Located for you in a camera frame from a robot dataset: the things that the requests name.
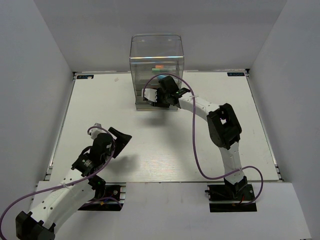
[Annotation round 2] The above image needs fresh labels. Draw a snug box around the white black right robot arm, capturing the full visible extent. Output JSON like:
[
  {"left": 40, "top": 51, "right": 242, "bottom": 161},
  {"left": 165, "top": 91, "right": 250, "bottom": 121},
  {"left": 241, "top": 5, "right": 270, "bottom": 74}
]
[{"left": 142, "top": 75, "right": 248, "bottom": 200}]

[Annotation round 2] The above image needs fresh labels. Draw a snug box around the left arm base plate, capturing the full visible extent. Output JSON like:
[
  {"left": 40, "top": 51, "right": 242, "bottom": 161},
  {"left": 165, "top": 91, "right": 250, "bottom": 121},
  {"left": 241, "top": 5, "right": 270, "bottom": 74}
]
[{"left": 78, "top": 183, "right": 127, "bottom": 212}]

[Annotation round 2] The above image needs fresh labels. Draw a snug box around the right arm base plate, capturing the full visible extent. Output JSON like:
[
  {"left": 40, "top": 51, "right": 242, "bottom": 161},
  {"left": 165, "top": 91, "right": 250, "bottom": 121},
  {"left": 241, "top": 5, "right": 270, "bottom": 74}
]
[{"left": 204, "top": 184, "right": 257, "bottom": 213}]

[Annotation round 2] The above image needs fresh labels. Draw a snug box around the green capped eraser stick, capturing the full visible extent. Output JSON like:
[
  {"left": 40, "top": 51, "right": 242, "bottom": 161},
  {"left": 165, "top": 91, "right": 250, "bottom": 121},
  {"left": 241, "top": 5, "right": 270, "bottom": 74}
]
[{"left": 151, "top": 68, "right": 176, "bottom": 73}]

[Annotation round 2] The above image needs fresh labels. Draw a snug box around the clear acrylic drawer organizer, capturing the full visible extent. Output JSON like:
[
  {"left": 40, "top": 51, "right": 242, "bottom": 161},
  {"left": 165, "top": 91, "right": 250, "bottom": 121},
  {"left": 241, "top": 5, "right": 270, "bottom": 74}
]
[{"left": 129, "top": 33, "right": 185, "bottom": 111}]

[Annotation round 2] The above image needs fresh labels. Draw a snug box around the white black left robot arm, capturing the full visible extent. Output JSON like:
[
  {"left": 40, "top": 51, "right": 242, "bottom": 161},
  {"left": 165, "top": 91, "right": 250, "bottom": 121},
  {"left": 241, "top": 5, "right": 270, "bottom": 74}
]
[{"left": 15, "top": 124, "right": 132, "bottom": 240}]

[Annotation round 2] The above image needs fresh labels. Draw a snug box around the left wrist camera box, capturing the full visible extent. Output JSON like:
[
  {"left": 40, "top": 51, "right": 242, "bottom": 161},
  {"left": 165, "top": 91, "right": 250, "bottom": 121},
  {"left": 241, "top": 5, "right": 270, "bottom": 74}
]
[{"left": 87, "top": 123, "right": 103, "bottom": 140}]

